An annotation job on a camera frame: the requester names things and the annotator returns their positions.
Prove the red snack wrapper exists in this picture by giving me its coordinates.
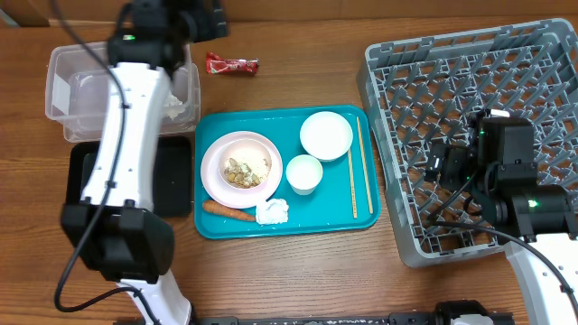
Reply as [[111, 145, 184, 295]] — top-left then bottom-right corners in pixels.
[[206, 52, 260, 75]]

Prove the wooden chopstick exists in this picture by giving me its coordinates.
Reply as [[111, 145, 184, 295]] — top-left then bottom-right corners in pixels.
[[357, 117, 374, 214], [347, 148, 358, 219]]

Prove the white shallow bowl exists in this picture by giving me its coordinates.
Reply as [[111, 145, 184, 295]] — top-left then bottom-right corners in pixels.
[[299, 111, 353, 162]]

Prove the white paper cup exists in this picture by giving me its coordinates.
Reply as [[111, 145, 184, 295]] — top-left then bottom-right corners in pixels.
[[285, 154, 323, 195]]

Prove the white tissue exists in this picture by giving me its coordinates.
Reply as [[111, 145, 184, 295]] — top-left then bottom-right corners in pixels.
[[256, 199, 289, 225]]

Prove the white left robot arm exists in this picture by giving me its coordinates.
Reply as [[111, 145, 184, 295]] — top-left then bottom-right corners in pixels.
[[61, 0, 228, 324]]

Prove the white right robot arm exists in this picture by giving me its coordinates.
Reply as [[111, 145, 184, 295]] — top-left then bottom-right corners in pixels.
[[424, 110, 577, 324]]

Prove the grey dishwasher rack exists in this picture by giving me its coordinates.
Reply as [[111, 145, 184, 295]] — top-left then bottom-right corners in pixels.
[[358, 18, 577, 267]]

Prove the clear plastic waste bin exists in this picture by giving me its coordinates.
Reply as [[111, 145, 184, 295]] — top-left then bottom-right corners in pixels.
[[45, 45, 200, 143]]

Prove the crumpled white paper in bin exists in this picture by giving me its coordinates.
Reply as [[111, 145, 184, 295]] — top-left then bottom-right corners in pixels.
[[163, 93, 186, 120]]

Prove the teal plastic tray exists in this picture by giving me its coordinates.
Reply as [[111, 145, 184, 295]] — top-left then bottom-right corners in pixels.
[[193, 105, 381, 239]]

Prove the black tray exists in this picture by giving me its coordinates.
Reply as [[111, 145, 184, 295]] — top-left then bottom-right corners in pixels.
[[65, 136, 193, 218]]

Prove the pink plate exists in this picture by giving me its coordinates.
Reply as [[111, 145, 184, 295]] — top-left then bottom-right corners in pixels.
[[200, 131, 284, 209]]

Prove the orange carrot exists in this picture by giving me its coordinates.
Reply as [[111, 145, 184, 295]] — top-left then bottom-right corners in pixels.
[[202, 200, 256, 222]]

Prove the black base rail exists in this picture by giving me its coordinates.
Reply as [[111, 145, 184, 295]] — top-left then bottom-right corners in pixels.
[[194, 300, 515, 325]]

